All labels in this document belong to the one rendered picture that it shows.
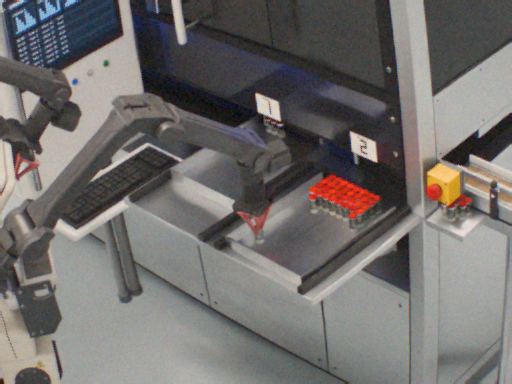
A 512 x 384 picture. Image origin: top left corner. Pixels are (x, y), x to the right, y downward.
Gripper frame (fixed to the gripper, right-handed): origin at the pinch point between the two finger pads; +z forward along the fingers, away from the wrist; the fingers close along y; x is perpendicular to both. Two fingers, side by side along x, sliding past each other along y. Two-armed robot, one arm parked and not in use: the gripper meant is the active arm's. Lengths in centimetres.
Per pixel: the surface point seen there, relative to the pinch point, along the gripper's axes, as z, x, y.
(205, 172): 5.4, 28.9, 21.4
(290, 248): 4.2, -8.5, 0.1
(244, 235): 4.4, 4.7, 0.7
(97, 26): -30, 68, 32
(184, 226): 5.1, 21.3, -1.2
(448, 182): -11.0, -43.2, 20.2
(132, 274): 67, 76, 34
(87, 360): 95, 88, 11
